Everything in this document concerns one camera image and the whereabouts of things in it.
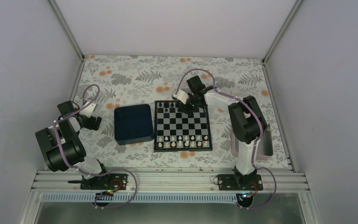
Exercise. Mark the dark blue plastic tray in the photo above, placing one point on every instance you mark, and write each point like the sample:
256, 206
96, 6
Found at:
133, 124

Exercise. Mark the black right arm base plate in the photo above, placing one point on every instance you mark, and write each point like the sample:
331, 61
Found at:
231, 182

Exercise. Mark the aluminium mounting rail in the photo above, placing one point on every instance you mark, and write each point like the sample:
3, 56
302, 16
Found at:
192, 180

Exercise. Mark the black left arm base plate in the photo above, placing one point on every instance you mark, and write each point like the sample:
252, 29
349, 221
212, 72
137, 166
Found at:
107, 182

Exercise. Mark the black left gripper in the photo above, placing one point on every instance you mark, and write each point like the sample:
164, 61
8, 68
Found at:
91, 126

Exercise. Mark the black white chessboard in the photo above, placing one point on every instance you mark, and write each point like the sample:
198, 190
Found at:
179, 123

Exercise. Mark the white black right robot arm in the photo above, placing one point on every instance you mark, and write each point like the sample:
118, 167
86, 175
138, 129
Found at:
247, 121

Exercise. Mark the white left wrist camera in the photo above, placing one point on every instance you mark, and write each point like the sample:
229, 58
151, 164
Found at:
88, 109

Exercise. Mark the silver metal tray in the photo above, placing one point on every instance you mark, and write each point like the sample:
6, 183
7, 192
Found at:
265, 146

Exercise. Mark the floral patterned table cloth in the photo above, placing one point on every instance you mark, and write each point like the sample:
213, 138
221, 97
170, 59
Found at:
132, 80

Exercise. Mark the grey slotted cable duct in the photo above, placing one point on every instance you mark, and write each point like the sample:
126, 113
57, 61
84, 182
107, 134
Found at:
83, 197

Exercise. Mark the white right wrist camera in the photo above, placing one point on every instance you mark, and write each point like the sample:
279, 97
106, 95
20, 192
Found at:
181, 96

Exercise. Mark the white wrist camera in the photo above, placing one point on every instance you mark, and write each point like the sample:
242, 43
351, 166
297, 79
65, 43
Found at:
181, 96
88, 109

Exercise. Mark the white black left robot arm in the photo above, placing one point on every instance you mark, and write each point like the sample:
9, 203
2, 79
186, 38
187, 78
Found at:
61, 146

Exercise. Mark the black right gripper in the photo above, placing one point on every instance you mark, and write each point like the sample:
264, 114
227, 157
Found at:
183, 108

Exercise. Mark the white chess pieces front row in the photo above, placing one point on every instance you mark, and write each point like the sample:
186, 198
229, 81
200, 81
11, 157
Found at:
182, 142

